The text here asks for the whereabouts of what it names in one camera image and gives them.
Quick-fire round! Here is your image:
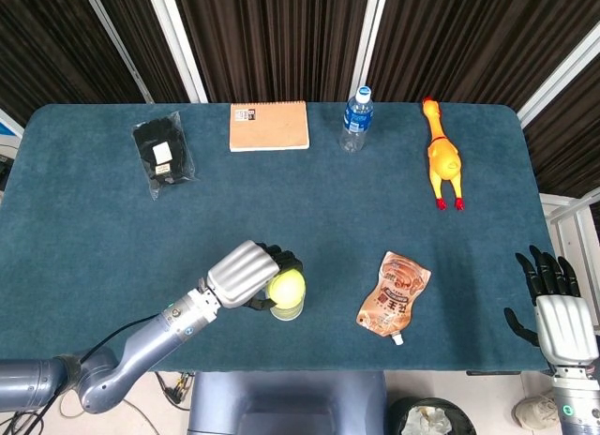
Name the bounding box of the black trash bin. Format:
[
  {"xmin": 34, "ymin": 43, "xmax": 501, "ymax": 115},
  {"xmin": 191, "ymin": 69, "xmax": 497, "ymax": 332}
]
[{"xmin": 386, "ymin": 396, "xmax": 478, "ymax": 435}]

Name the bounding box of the yellow rubber chicken toy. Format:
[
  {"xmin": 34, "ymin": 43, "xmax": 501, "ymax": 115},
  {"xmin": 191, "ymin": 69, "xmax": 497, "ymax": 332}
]
[{"xmin": 422, "ymin": 96, "xmax": 466, "ymax": 212}]

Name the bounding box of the thin grey frame post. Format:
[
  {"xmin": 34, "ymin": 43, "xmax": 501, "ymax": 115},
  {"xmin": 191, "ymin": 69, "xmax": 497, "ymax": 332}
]
[{"xmin": 79, "ymin": 0, "xmax": 156, "ymax": 104}]

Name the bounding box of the dark brown curtain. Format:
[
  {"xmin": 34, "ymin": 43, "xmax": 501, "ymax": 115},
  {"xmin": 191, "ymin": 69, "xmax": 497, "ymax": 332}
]
[{"xmin": 0, "ymin": 0, "xmax": 600, "ymax": 200}]

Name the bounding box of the white floor cable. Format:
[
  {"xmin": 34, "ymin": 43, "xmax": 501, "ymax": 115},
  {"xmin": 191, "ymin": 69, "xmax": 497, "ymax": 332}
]
[{"xmin": 59, "ymin": 390, "xmax": 160, "ymax": 435}]

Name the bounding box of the black floor cable with plug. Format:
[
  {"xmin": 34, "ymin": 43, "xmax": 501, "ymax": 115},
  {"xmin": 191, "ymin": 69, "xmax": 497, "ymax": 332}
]
[{"xmin": 153, "ymin": 370, "xmax": 196, "ymax": 412}]

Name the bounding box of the yellow-green ball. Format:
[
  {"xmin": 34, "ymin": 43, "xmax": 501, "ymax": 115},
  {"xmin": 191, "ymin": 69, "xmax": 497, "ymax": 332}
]
[{"xmin": 265, "ymin": 269, "xmax": 308, "ymax": 309}]

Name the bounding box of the teal tablecloth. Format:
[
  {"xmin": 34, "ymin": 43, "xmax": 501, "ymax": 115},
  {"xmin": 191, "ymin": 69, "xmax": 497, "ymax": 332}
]
[{"xmin": 0, "ymin": 101, "xmax": 557, "ymax": 373}]

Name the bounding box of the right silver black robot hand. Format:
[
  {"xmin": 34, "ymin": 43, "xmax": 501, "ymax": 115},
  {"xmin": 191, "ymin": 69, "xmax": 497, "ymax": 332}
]
[{"xmin": 503, "ymin": 245, "xmax": 600, "ymax": 367}]

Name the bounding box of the white metal rack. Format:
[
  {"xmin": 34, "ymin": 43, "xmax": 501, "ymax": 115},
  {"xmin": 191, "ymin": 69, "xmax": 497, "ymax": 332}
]
[{"xmin": 538, "ymin": 186, "xmax": 600, "ymax": 336}]

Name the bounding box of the brown spiral notebook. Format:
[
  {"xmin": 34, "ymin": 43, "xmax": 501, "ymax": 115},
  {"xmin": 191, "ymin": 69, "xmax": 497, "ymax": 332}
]
[{"xmin": 228, "ymin": 100, "xmax": 311, "ymax": 153}]

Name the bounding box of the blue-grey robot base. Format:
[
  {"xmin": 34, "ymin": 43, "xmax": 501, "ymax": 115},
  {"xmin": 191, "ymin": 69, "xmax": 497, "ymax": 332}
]
[{"xmin": 187, "ymin": 370, "xmax": 388, "ymax": 435}]

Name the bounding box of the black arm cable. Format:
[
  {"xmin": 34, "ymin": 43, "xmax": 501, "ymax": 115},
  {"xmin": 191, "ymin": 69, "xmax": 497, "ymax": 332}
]
[{"xmin": 79, "ymin": 314, "xmax": 160, "ymax": 366}]

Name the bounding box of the beige shoe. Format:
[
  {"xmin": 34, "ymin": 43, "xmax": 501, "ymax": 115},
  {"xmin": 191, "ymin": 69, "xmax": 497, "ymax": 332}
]
[{"xmin": 511, "ymin": 391, "xmax": 562, "ymax": 429}]

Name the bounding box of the orange spout pouch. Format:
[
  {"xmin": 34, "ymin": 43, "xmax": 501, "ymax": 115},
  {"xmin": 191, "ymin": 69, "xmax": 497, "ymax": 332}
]
[{"xmin": 355, "ymin": 250, "xmax": 433, "ymax": 347}]

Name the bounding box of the wide white frame post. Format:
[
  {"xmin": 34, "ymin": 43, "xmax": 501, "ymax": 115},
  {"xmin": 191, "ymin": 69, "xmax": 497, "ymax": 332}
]
[
  {"xmin": 143, "ymin": 0, "xmax": 209, "ymax": 104},
  {"xmin": 349, "ymin": 0, "xmax": 391, "ymax": 103},
  {"xmin": 517, "ymin": 26, "xmax": 600, "ymax": 129}
]

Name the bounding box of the clear plastic measuring cup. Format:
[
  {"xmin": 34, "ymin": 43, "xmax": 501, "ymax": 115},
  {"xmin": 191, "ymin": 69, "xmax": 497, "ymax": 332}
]
[{"xmin": 267, "ymin": 289, "xmax": 306, "ymax": 323}]

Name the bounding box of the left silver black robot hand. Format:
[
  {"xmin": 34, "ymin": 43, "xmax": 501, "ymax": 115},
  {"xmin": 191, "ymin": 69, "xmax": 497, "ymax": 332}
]
[{"xmin": 205, "ymin": 239, "xmax": 305, "ymax": 312}]

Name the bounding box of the clear water bottle blue label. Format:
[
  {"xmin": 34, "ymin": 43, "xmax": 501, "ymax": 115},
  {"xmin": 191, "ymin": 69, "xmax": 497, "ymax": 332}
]
[{"xmin": 338, "ymin": 84, "xmax": 375, "ymax": 154}]

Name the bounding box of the black item in plastic bag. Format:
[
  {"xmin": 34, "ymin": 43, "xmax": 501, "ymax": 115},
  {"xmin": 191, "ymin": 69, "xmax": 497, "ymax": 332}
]
[{"xmin": 131, "ymin": 110, "xmax": 197, "ymax": 202}]

